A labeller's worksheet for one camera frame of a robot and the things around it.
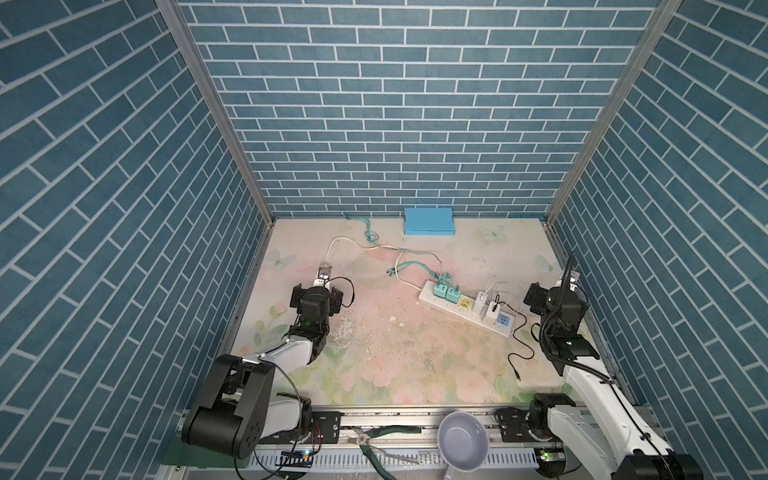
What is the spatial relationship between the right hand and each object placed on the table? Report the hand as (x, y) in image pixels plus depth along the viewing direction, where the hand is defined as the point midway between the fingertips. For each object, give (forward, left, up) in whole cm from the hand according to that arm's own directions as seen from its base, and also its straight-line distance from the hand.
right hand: (558, 291), depth 82 cm
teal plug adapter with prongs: (+3, +28, -8) cm, 29 cm away
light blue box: (+38, +35, -14) cm, 54 cm away
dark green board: (-43, +92, -12) cm, 102 cm away
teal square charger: (+3, +32, -8) cm, 33 cm away
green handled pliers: (-40, +47, -16) cm, 63 cm away
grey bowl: (-36, +26, -14) cm, 46 cm away
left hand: (0, +68, -6) cm, 68 cm away
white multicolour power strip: (-1, +24, -13) cm, 27 cm away
